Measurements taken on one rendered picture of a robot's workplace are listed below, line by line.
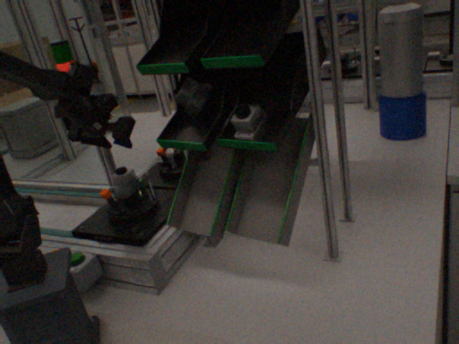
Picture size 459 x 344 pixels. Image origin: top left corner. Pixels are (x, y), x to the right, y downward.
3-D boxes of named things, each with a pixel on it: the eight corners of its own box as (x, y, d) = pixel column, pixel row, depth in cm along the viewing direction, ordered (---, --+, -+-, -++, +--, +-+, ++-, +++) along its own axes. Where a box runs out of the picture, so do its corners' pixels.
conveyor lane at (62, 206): (156, 276, 109) (145, 243, 105) (-48, 242, 147) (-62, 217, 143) (208, 215, 132) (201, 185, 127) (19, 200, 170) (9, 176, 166)
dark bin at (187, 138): (207, 152, 88) (190, 126, 83) (160, 147, 96) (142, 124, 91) (263, 60, 101) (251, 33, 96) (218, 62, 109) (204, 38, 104)
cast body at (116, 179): (127, 199, 114) (119, 175, 111) (114, 198, 116) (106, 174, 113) (145, 183, 120) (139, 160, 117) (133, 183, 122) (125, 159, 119)
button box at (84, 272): (85, 293, 102) (76, 271, 99) (23, 279, 111) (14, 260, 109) (104, 273, 107) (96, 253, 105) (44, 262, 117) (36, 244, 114)
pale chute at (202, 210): (222, 239, 95) (211, 236, 92) (177, 228, 103) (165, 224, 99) (255, 120, 101) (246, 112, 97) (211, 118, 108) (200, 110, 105)
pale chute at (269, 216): (289, 247, 88) (279, 243, 85) (235, 235, 96) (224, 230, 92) (320, 118, 94) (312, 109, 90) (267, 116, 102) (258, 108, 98)
